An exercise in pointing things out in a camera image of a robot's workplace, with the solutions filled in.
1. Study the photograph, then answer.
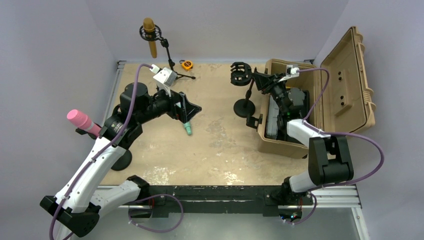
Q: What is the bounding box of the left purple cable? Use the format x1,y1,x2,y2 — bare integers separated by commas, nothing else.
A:
48,63,160,240

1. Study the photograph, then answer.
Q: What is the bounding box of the tan plastic case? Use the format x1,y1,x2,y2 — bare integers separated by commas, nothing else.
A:
252,26,376,159

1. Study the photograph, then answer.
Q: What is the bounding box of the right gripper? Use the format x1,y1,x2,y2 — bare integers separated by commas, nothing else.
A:
253,73,288,114

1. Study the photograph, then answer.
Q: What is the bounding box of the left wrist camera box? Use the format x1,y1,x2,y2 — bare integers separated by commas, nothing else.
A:
150,64,177,97

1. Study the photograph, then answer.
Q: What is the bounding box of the gold microphone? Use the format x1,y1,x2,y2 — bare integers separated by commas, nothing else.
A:
143,17,157,59

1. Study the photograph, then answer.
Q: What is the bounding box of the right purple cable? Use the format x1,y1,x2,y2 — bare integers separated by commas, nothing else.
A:
281,67,386,226

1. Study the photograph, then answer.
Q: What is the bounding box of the mint green microphone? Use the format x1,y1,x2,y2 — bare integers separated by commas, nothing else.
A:
183,121,193,136

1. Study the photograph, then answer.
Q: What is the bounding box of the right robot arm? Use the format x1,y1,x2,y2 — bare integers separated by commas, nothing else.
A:
252,67,354,204

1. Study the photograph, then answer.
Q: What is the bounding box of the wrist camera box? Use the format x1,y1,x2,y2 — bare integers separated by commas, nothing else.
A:
150,64,177,97
279,64,300,82

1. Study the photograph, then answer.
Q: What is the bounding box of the black round-base stand with shockmount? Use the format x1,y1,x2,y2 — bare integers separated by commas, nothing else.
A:
230,61,257,119

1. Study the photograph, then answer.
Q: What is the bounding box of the grey box in case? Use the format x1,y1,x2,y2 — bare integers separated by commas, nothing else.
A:
265,95,280,140

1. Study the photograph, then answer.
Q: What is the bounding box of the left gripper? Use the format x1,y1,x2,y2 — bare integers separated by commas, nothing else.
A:
136,83,201,125

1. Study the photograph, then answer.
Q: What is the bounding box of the black tray in case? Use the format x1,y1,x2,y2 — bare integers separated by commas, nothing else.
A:
277,87,312,147

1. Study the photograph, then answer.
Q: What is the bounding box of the orange tape measure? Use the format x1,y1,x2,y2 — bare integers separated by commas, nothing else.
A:
179,60,194,71

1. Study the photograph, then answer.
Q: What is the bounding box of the black tripod microphone stand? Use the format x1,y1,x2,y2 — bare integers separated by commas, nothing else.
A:
138,24,197,81

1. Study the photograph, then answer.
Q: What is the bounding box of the pink microphone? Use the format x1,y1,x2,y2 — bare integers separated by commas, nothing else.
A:
66,109,101,138

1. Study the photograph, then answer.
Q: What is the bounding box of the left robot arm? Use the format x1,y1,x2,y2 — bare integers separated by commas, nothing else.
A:
40,82,202,237

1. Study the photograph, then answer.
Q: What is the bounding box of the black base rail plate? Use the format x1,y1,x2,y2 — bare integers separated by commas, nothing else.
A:
132,185,313,218

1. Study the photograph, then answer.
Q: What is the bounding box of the purple cable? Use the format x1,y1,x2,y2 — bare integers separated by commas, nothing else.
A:
48,63,160,240
281,67,386,226

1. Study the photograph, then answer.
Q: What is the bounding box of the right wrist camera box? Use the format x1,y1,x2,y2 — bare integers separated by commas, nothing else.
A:
279,64,300,82

